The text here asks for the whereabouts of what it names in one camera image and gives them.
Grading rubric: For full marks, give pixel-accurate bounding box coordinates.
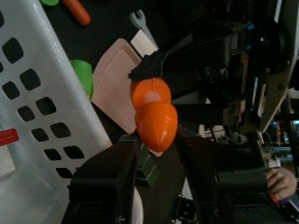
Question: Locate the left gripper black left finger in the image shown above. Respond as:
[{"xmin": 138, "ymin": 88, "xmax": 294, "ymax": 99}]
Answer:
[{"xmin": 61, "ymin": 134, "xmax": 140, "ymax": 224}]

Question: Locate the toy knife with orange handle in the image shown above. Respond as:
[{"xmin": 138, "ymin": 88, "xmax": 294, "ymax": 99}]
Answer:
[{"xmin": 60, "ymin": 0, "xmax": 92, "ymax": 26}]

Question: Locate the red toy stick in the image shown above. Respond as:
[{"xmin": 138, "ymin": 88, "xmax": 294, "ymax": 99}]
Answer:
[{"xmin": 0, "ymin": 128, "xmax": 20, "ymax": 147}]

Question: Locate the white plastic perforated basket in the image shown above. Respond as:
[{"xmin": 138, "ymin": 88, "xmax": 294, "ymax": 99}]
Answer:
[{"xmin": 0, "ymin": 0, "xmax": 115, "ymax": 224}]

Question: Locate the person's bare hand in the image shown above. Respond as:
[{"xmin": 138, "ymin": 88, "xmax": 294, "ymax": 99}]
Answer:
[{"xmin": 266, "ymin": 166, "xmax": 299, "ymax": 202}]

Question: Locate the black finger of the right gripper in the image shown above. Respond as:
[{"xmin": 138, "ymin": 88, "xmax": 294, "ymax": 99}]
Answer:
[
  {"xmin": 127, "ymin": 51, "xmax": 168, "ymax": 82},
  {"xmin": 170, "ymin": 77, "xmax": 210, "ymax": 101}
]

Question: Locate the orange toy carrot tip piece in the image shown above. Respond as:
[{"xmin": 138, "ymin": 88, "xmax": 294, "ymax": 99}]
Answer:
[{"xmin": 135, "ymin": 101, "xmax": 180, "ymax": 153}]

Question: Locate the green toy nut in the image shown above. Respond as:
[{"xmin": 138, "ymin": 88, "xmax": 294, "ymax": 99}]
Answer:
[{"xmin": 39, "ymin": 0, "xmax": 61, "ymax": 7}]

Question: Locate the tan wooden frame board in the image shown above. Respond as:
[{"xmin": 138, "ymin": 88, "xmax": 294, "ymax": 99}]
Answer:
[{"xmin": 258, "ymin": 0, "xmax": 299, "ymax": 133}]

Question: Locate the toy corn with green husk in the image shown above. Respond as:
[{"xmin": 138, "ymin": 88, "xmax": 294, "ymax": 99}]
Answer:
[{"xmin": 69, "ymin": 59, "xmax": 95, "ymax": 100}]

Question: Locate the grey toy wrench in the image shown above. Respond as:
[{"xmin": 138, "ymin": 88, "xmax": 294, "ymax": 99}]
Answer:
[{"xmin": 128, "ymin": 9, "xmax": 160, "ymax": 51}]

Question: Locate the orange toy carrot top piece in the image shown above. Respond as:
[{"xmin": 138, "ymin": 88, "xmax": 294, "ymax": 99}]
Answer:
[{"xmin": 130, "ymin": 77, "xmax": 174, "ymax": 112}]

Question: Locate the white paper card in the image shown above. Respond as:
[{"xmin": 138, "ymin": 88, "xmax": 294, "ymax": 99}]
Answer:
[{"xmin": 130, "ymin": 29, "xmax": 159, "ymax": 59}]

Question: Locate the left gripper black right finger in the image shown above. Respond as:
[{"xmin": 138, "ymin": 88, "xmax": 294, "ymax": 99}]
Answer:
[{"xmin": 176, "ymin": 128, "xmax": 294, "ymax": 224}]

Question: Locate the pink rectangular plate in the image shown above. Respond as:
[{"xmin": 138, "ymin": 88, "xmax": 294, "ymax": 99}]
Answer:
[{"xmin": 91, "ymin": 38, "xmax": 164, "ymax": 158}]

